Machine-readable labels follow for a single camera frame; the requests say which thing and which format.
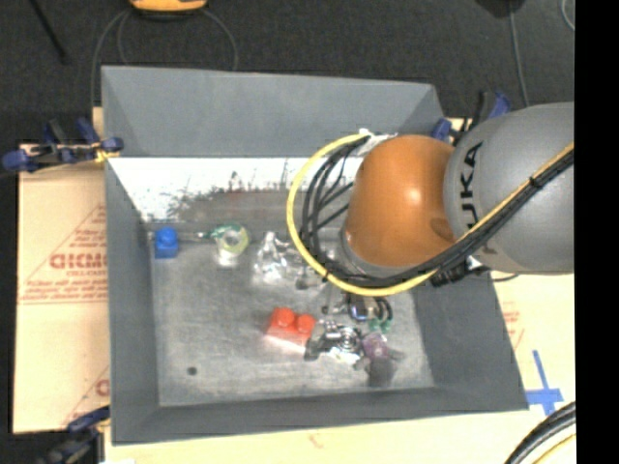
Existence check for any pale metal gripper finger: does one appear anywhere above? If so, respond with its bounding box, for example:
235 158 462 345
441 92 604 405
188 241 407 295
303 337 365 363
316 320 363 343

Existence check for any purple small toy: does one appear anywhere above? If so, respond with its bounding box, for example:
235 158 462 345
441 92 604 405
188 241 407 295
361 332 391 361

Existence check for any red toy block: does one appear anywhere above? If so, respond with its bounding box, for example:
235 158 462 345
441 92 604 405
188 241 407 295
264 306 318 349

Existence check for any clear glass thing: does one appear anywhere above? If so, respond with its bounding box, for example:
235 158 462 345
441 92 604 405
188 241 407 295
251 230 311 285

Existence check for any grey metal bin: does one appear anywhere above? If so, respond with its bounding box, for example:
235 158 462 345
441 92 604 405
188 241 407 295
100 65 529 444

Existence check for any blue toy block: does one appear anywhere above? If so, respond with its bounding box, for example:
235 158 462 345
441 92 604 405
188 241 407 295
154 225 181 260

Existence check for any brown cardboard board red print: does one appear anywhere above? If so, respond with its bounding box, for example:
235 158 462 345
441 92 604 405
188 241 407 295
12 107 575 435

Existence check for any green and yellow tape ring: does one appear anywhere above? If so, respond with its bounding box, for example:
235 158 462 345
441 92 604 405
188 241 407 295
209 222 251 267

